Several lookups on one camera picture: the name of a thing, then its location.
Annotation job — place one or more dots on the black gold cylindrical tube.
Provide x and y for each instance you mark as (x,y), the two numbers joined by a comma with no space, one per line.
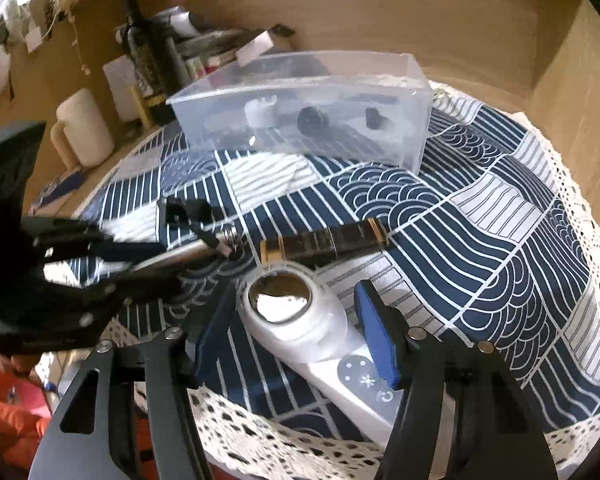
(326,245)

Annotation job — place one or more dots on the clear plastic organizer box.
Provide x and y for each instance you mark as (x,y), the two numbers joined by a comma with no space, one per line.
(362,105)

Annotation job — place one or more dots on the yellow candle stick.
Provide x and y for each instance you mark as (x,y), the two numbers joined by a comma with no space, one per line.
(142,109)

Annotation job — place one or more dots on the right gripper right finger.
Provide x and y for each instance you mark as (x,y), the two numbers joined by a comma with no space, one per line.
(494,434)

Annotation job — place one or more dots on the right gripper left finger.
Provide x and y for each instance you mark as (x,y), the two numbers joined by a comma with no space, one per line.
(92,432)

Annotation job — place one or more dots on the white folded card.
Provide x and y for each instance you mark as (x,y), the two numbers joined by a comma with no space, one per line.
(260,45)

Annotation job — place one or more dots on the silver metal pen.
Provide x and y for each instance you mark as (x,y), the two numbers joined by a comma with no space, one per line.
(207,244)

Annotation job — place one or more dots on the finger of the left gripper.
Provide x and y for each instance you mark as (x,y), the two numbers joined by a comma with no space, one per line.
(140,287)
(107,250)

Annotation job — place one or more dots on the dark wine bottle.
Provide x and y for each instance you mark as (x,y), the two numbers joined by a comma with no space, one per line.
(152,62)

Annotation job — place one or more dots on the white handwritten note paper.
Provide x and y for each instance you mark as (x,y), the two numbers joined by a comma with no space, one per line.
(120,77)

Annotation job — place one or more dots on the stack of papers and books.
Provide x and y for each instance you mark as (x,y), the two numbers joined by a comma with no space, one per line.
(197,48)

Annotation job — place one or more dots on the white facial massager device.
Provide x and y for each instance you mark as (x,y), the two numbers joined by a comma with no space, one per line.
(291,313)

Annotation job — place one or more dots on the blue white patterned tablecloth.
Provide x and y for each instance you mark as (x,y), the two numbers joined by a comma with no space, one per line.
(491,239)

